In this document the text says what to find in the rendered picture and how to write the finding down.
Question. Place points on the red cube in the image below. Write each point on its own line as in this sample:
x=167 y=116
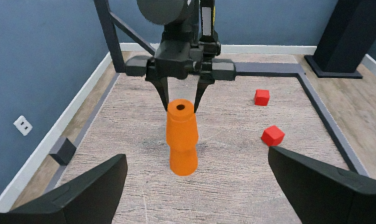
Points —
x=272 y=136
x=261 y=97

